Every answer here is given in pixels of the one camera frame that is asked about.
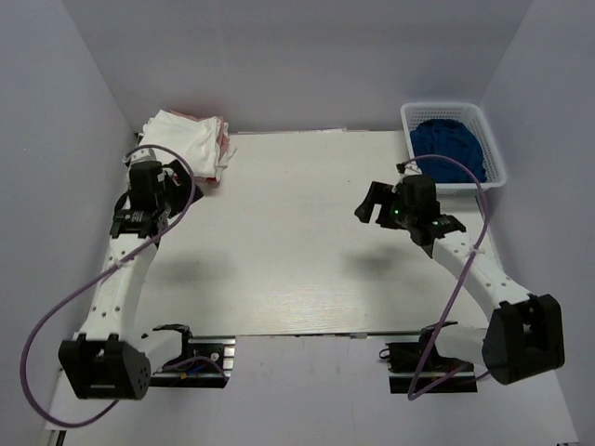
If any pink t-shirt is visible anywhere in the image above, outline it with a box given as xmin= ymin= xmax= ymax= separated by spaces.
xmin=170 ymin=111 xmax=236 ymax=182

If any white plastic basket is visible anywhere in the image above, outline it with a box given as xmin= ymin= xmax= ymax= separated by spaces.
xmin=401 ymin=101 xmax=507 ymax=190

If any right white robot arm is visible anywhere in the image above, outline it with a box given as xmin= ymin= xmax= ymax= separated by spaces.
xmin=354 ymin=175 xmax=565 ymax=385

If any white t-shirt black print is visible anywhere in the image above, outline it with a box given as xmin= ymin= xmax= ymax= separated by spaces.
xmin=139 ymin=110 xmax=232 ymax=181

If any blue t-shirt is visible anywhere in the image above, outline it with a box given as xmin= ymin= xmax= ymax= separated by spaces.
xmin=410 ymin=119 xmax=486 ymax=184

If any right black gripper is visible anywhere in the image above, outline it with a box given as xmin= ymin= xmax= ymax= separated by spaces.
xmin=355 ymin=181 xmax=417 ymax=230

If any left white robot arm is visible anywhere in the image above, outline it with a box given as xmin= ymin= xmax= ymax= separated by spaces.
xmin=59 ymin=160 xmax=202 ymax=400

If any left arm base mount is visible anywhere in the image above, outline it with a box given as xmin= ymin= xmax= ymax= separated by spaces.
xmin=140 ymin=323 xmax=236 ymax=389

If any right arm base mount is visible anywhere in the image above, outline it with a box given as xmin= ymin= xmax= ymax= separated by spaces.
xmin=379 ymin=324 xmax=480 ymax=395

